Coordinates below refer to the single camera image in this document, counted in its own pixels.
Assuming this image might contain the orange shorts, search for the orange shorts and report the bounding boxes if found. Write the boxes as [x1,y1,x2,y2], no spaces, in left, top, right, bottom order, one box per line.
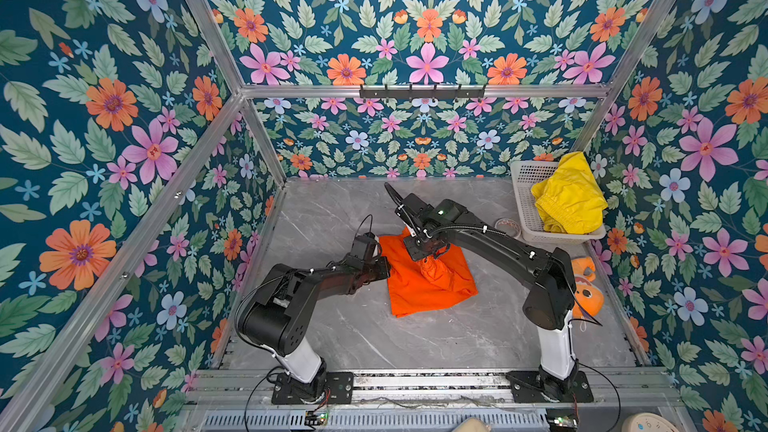
[379,229,478,318]

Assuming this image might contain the yellow shorts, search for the yellow shorts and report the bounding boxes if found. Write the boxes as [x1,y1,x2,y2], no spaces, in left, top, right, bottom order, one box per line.
[531,152,608,235]

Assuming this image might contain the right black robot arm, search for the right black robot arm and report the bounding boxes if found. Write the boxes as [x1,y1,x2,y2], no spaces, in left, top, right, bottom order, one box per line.
[385,183,579,401]

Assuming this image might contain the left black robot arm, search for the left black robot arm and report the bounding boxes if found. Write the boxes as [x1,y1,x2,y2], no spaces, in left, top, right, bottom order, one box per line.
[235,232,390,404]

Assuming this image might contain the white tape roll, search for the white tape roll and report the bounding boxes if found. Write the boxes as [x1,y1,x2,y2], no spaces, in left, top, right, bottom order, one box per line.
[494,218,522,239]

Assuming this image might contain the white plastic basket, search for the white plastic basket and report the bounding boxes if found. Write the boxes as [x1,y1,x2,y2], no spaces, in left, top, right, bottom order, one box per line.
[510,161,607,245]

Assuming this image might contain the orange fish plush toy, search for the orange fish plush toy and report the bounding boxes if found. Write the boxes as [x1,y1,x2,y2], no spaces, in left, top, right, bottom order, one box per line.
[571,257,605,320]

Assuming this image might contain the beige round object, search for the beige round object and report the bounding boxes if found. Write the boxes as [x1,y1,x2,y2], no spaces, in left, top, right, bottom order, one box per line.
[452,418,492,432]

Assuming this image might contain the white round device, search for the white round device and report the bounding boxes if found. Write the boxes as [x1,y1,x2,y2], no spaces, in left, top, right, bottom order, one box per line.
[621,412,679,432]

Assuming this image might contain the black hook rail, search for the black hook rail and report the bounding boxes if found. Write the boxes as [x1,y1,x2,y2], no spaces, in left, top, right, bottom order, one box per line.
[359,84,486,101]

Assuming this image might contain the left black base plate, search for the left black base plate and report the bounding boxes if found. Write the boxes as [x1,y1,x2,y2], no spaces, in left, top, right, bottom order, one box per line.
[271,372,355,405]

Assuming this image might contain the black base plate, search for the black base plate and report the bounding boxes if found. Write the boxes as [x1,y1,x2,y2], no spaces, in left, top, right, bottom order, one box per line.
[505,368,595,403]
[271,372,355,405]

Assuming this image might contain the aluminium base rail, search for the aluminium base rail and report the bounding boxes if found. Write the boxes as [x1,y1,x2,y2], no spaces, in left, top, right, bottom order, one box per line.
[177,366,695,431]

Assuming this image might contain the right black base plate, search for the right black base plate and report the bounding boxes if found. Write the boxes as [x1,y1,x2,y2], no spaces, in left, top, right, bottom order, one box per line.
[505,368,595,403]

